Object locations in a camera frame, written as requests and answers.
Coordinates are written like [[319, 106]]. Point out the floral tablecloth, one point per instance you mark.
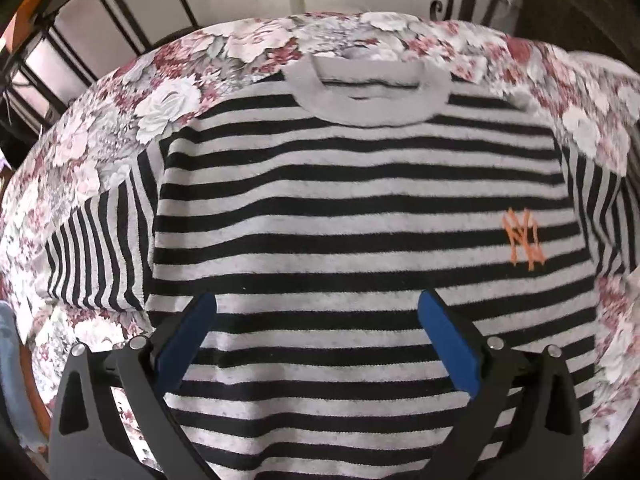
[[125, 110]]

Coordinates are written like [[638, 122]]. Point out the black metal railing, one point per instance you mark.
[[90, 15]]

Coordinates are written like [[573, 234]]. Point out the blue jeans leg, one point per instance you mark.
[[12, 375]]

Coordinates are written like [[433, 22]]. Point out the black grey striped sweater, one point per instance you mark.
[[350, 240]]

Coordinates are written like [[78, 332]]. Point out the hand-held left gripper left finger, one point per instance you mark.
[[184, 340]]

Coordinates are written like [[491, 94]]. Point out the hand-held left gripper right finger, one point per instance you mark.
[[448, 342]]

